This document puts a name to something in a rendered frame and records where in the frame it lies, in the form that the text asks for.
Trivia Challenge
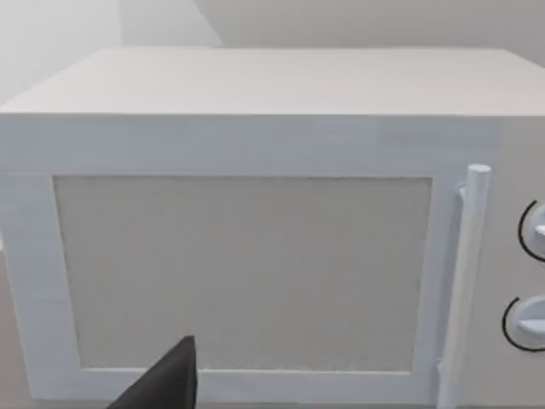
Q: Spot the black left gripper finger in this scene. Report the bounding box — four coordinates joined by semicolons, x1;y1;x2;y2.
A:
106;335;200;409

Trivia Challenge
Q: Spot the pale microwave door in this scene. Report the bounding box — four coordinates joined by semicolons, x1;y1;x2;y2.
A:
0;113;500;406

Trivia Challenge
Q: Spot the pale microwave oven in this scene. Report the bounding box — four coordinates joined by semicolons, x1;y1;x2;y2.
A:
0;47;545;409

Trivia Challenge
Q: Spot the pale microwave door handle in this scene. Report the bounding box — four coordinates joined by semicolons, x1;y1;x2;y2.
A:
433;164;492;409

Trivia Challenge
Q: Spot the pale microwave knob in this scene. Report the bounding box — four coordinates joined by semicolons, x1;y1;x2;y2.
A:
501;294;545;354
518;199;545;262

